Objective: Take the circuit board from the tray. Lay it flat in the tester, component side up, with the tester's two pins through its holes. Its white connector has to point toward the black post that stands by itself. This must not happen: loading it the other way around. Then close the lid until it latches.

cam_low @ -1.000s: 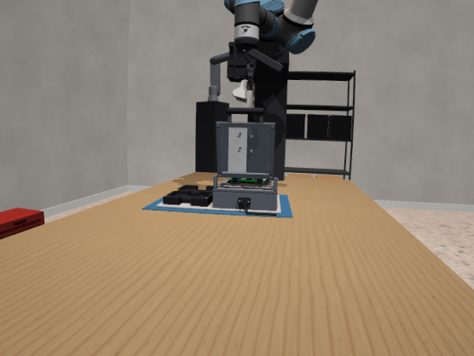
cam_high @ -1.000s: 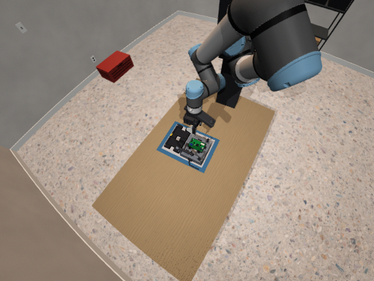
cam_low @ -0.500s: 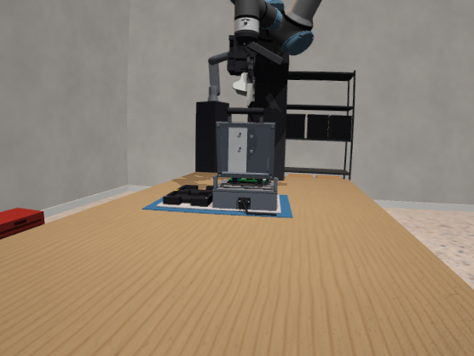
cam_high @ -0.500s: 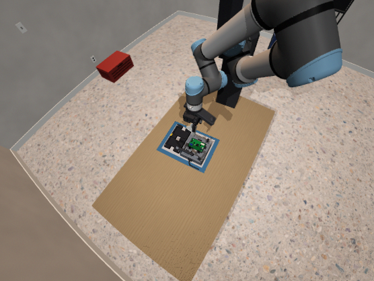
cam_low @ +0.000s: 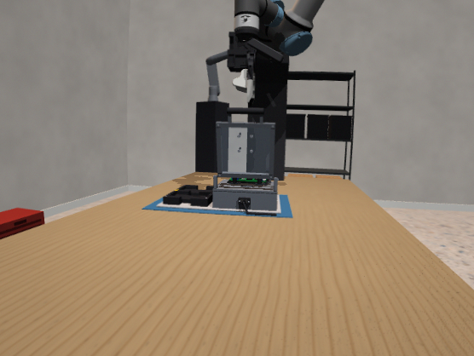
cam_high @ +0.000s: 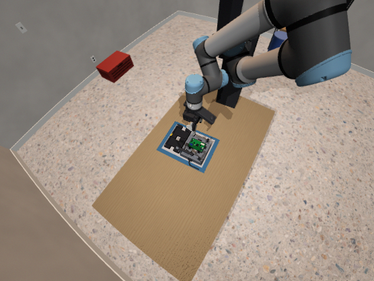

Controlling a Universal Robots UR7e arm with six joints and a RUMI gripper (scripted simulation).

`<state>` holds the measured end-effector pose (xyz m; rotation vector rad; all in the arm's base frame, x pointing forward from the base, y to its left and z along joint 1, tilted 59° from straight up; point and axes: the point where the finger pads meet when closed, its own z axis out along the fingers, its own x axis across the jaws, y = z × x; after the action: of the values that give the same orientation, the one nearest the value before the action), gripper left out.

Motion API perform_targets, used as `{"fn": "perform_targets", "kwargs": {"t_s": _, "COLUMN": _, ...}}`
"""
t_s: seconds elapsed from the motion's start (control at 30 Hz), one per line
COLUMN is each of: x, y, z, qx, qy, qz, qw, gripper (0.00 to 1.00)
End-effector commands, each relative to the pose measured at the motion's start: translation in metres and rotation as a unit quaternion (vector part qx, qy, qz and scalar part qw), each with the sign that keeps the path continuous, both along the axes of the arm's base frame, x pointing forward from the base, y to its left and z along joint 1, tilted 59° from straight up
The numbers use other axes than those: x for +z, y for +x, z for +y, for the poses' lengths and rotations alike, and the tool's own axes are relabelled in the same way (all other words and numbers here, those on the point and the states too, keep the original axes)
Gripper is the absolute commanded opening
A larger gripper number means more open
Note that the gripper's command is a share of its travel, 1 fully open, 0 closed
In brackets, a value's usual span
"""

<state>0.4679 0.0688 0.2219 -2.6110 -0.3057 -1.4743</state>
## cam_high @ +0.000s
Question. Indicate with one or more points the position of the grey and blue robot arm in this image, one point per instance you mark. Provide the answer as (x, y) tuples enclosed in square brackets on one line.
[(317, 48)]

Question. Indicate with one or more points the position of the green circuit board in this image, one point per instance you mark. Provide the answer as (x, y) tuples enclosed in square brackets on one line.
[(195, 144)]

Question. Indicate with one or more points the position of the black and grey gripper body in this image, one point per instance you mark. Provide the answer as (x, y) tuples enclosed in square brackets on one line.
[(189, 115)]

